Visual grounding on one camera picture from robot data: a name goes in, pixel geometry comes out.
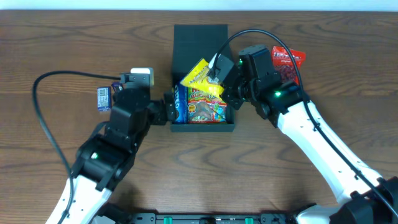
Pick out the blue Oreo cookie pack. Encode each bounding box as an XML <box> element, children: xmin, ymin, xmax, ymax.
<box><xmin>174</xmin><ymin>84</ymin><xmax>187</xmax><ymax>124</ymax></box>

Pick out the dark purple chocolate bar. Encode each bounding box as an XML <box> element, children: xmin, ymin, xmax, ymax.
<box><xmin>111</xmin><ymin>82</ymin><xmax>124</xmax><ymax>93</ymax></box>

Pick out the small blue barcode pack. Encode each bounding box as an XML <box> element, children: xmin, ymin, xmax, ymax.
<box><xmin>97</xmin><ymin>86</ymin><xmax>111</xmax><ymax>111</ymax></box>

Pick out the red Hacks candy bag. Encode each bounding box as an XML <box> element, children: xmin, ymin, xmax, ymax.
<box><xmin>271</xmin><ymin>46</ymin><xmax>306</xmax><ymax>84</ymax></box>

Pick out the Haribo worms gummy bag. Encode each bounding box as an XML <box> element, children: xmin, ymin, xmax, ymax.
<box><xmin>187</xmin><ymin>88</ymin><xmax>227</xmax><ymax>123</ymax></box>

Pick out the yellow seed snack bag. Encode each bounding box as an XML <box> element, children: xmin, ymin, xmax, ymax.
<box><xmin>180</xmin><ymin>58</ymin><xmax>224</xmax><ymax>97</ymax></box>

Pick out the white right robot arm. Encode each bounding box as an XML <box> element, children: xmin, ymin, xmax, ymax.
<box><xmin>213</xmin><ymin>45</ymin><xmax>397</xmax><ymax>223</ymax></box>

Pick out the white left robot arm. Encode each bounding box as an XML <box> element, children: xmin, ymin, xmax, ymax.
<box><xmin>47</xmin><ymin>88</ymin><xmax>176</xmax><ymax>223</ymax></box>

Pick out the dark green open box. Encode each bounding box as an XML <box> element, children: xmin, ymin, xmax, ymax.
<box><xmin>170</xmin><ymin>24</ymin><xmax>235</xmax><ymax>133</ymax></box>

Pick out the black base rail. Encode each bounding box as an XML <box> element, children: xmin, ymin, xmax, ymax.
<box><xmin>92</xmin><ymin>213</ymin><xmax>297</xmax><ymax>224</ymax></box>

